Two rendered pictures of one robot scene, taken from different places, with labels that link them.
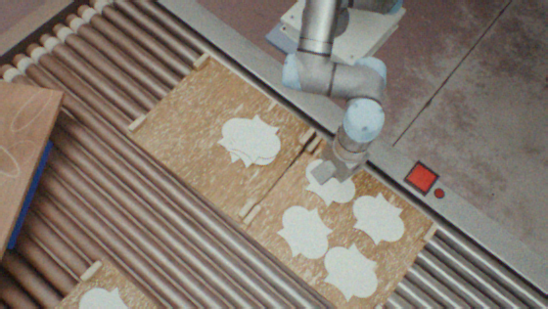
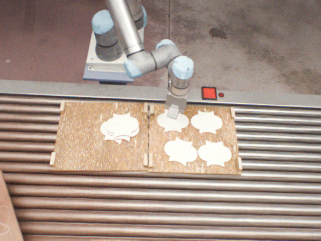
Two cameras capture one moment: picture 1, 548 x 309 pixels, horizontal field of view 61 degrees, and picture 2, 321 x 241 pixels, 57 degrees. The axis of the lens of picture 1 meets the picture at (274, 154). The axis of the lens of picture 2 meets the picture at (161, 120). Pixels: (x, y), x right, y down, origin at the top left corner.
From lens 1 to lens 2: 34 cm
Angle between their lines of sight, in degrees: 18
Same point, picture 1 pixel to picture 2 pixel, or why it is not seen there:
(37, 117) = not seen: outside the picture
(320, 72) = (146, 59)
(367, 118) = (185, 64)
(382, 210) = (205, 117)
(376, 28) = not seen: hidden behind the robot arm
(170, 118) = (68, 145)
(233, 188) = (130, 156)
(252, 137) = (120, 125)
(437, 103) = not seen: hidden behind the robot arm
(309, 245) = (188, 155)
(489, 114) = (199, 63)
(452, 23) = (151, 33)
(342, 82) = (160, 57)
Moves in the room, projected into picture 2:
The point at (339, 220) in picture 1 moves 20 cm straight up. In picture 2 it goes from (190, 135) to (198, 111)
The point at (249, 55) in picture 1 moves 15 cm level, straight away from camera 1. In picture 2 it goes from (84, 90) to (68, 71)
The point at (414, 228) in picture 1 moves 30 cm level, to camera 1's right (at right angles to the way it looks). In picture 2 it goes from (224, 115) to (270, 93)
